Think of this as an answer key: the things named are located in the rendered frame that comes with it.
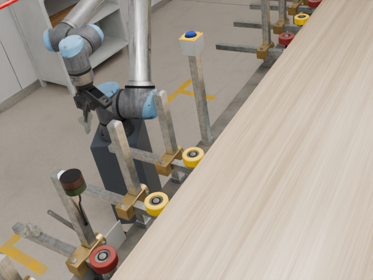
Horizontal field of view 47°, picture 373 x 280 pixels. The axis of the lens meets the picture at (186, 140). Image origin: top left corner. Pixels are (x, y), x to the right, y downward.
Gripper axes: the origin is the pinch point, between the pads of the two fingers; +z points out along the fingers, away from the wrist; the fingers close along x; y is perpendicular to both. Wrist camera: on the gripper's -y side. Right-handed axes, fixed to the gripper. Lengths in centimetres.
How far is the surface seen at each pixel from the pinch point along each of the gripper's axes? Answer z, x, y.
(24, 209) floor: 94, 5, 102
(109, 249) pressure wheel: 3, 45, -44
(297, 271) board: 4, 26, -95
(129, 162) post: -7.1, 19.6, -33.7
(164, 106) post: -13.3, -4.8, -32.0
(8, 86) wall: 76, -83, 225
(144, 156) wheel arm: 9.9, 0.6, -20.6
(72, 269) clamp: 9, 53, -35
